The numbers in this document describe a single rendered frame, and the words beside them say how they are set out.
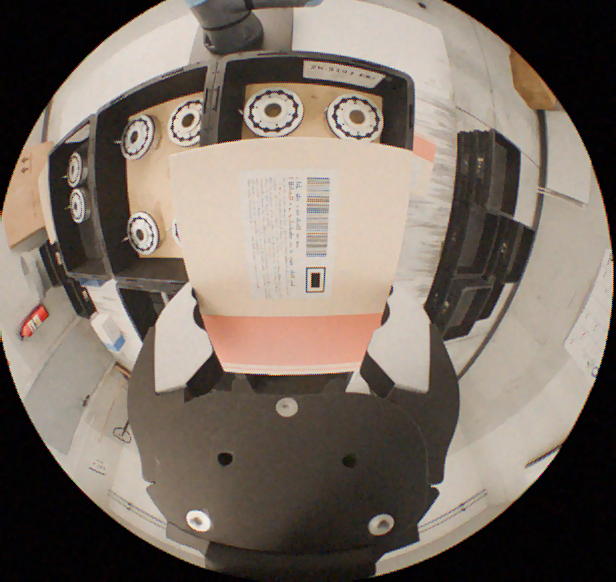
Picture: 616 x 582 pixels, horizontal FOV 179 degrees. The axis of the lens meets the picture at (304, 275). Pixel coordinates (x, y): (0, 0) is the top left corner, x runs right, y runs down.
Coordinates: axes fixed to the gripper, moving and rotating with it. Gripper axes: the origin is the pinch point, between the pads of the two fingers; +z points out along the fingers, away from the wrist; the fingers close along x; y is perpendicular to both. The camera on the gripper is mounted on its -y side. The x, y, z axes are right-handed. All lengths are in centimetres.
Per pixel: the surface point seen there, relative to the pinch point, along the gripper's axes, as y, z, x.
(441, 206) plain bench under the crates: -2, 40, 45
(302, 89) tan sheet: -23.9, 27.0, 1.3
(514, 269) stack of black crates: 29, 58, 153
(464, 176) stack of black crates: -18, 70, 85
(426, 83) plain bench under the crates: -41, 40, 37
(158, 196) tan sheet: -5.2, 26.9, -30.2
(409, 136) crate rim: -14.0, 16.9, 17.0
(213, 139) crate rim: -12.5, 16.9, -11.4
